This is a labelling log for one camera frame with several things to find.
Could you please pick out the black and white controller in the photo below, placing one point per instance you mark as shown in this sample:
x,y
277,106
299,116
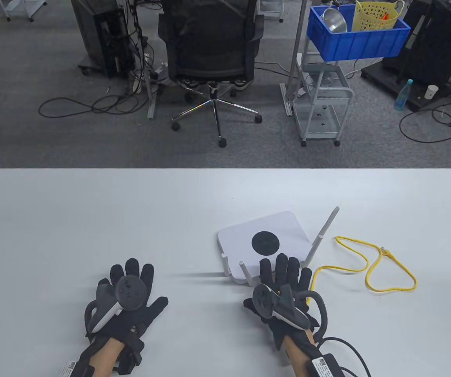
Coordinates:
x,y
288,310
131,292

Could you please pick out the black equipment cabinet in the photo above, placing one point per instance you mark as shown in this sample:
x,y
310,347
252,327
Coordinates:
x,y
437,43

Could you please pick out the black mesh office chair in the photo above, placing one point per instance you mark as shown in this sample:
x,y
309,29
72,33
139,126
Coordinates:
x,y
209,47

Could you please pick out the grey metal rolling cart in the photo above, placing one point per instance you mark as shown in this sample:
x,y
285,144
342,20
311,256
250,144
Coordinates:
x,y
321,67

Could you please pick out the metal bowl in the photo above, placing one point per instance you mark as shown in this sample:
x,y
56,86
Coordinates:
x,y
335,21

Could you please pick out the white router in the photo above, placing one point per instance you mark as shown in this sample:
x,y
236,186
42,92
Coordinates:
x,y
288,231

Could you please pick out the white paper cup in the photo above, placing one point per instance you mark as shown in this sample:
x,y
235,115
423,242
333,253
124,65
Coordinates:
x,y
430,92

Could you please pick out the black forearm sensor box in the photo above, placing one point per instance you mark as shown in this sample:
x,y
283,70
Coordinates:
x,y
325,365
74,369

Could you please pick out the blue plastic crate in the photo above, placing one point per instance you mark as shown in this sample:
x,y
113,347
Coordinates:
x,y
358,43

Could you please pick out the white rolling cart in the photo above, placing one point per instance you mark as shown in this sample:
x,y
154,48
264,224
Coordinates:
x,y
272,6
21,4

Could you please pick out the black computer tower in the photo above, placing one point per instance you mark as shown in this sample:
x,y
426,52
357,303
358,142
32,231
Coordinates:
x,y
92,35

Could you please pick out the aluminium desk leg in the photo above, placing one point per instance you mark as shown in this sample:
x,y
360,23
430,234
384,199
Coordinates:
x,y
288,98
151,106

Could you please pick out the blue water bottle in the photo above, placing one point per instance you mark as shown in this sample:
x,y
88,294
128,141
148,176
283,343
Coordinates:
x,y
402,96

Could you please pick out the person's left forearm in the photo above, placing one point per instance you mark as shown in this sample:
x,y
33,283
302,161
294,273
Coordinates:
x,y
105,357

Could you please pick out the person's right hand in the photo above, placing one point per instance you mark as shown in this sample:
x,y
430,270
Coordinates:
x,y
282,271

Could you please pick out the white power strip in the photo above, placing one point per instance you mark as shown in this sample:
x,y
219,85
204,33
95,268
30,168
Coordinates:
x,y
158,72

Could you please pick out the person's left hand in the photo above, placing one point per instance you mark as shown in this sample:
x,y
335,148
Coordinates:
x,y
146,282

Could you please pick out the yellow plastic basket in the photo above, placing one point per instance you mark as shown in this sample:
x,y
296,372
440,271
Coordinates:
x,y
370,17

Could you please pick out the person's right forearm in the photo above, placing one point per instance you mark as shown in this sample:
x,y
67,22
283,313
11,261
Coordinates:
x,y
302,353

